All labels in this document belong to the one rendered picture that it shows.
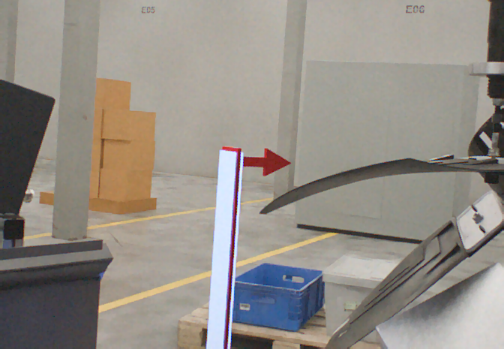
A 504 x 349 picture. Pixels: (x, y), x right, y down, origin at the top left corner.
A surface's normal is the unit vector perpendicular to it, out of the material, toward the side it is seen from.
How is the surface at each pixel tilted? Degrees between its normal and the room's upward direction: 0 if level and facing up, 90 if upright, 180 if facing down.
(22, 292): 90
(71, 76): 90
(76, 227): 90
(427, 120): 90
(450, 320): 55
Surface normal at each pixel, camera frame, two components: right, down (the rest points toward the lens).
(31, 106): 0.59, 0.08
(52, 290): 0.75, 0.09
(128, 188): 0.91, 0.08
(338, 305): -0.32, 0.13
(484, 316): -0.22, -0.54
